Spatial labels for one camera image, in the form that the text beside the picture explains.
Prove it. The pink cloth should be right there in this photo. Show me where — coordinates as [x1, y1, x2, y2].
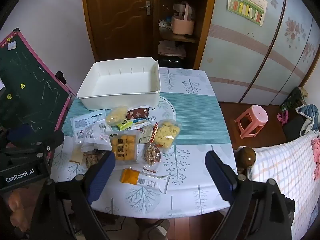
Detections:
[311, 137, 320, 180]

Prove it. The brown nut packet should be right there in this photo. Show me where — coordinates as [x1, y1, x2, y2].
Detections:
[82, 150, 105, 169]

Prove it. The pale blue flat packet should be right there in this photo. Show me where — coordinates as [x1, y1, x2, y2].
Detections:
[70, 109, 107, 144]

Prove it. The pink plastic stool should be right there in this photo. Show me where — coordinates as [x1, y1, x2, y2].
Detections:
[234, 105, 268, 138]

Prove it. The wall poster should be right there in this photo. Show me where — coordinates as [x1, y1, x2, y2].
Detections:
[227, 0, 268, 27]

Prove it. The folded cloth stack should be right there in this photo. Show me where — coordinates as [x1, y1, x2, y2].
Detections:
[158, 40, 187, 58]

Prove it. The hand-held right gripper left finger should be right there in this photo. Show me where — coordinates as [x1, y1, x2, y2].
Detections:
[29, 151, 116, 240]

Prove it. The wooden shelf cabinet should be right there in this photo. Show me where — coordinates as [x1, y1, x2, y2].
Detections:
[152, 0, 218, 70]

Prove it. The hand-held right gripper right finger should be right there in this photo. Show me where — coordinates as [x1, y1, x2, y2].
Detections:
[205, 151, 293, 240]

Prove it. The floral wardrobe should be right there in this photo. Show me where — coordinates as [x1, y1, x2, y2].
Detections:
[199, 0, 320, 105]

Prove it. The blue and white cloth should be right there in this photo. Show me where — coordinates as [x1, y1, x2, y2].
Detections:
[296, 104, 318, 135]

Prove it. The blue and white snack packet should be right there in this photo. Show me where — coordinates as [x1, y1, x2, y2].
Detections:
[131, 118, 150, 128]

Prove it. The wooden bedpost ball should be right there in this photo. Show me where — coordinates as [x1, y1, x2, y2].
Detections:
[236, 147, 257, 175]

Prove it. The checked blanket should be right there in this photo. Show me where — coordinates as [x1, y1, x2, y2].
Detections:
[247, 131, 320, 240]

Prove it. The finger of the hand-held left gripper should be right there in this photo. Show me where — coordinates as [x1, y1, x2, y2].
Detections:
[6, 124, 65, 155]

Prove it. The yellow pastry packet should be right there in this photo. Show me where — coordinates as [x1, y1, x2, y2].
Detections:
[107, 129, 140, 164]

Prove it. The pale puff snack bag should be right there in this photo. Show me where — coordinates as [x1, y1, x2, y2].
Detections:
[105, 106, 128, 127]

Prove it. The white plastic bin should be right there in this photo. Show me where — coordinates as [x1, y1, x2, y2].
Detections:
[76, 57, 162, 110]

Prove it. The yellow puff bag red header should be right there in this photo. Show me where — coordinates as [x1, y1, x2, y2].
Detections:
[151, 120, 182, 152]

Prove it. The person's left hand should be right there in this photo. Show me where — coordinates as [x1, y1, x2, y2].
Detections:
[6, 189, 34, 234]

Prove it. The pink basket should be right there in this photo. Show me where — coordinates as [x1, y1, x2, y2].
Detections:
[171, 1, 195, 35]

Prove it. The clear nut date packet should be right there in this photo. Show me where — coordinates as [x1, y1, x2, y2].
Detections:
[142, 142, 162, 173]

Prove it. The metal door handle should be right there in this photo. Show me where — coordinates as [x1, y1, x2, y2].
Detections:
[139, 1, 152, 15]

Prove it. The orange and white packet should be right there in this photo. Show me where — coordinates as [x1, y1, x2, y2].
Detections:
[120, 168, 171, 195]

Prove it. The beige snack packet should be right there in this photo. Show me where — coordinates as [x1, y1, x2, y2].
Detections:
[69, 144, 84, 165]

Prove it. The brown snowflake snack packet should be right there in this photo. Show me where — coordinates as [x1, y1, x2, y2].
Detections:
[126, 107, 150, 120]

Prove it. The person's foot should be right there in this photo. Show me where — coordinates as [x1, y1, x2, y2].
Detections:
[136, 219, 170, 240]

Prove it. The green snack packet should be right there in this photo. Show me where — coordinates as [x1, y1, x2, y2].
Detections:
[117, 120, 134, 131]

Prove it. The silver white packet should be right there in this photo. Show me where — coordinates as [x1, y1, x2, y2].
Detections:
[81, 122, 112, 153]

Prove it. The small white snack packet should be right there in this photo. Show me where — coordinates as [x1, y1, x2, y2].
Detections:
[138, 124, 154, 144]

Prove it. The green chalkboard pink frame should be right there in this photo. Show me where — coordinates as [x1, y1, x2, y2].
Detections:
[0, 27, 77, 130]

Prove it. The green box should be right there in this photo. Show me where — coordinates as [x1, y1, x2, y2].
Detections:
[280, 87, 303, 113]

